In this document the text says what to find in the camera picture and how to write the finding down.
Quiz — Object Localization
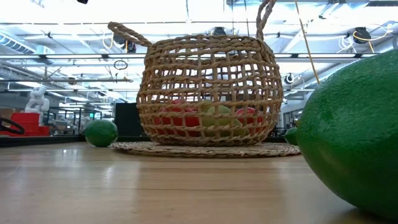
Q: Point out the medium green lime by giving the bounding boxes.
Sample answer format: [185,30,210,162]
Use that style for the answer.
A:
[83,119,119,148]

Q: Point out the red apple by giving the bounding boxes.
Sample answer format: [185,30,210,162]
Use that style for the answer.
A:
[154,98,200,137]

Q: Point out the green pear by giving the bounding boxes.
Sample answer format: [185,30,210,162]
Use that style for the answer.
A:
[198,99,216,113]
[203,105,246,137]

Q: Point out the red tomato with green calyx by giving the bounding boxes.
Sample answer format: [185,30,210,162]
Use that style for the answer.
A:
[234,106,265,134]

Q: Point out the small green lime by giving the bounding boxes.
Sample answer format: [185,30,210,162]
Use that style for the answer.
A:
[284,126,300,146]

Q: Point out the white robot figure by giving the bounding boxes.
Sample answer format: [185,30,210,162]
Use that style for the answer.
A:
[24,86,50,125]

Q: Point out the black cabinet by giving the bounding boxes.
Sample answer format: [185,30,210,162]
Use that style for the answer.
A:
[114,102,144,138]

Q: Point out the red storage bins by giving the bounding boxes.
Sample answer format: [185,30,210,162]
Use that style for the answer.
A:
[0,112,50,137]

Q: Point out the round woven placemat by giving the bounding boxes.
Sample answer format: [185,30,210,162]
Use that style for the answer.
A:
[111,141,302,159]

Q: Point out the large green lime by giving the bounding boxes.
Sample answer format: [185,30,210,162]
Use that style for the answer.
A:
[296,49,398,220]

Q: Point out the long ceiling light rail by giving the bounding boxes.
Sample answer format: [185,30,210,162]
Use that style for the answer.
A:
[0,52,382,60]

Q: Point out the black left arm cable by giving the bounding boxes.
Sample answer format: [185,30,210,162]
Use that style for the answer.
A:
[0,117,25,136]

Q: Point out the woven basket with rope handles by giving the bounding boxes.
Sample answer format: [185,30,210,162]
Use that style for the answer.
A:
[107,0,284,147]

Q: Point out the yellow hanging cable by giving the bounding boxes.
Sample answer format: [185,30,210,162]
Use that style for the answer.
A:
[294,0,321,85]

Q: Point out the black ceiling cable reel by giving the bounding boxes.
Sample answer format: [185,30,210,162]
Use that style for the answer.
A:
[353,26,373,45]

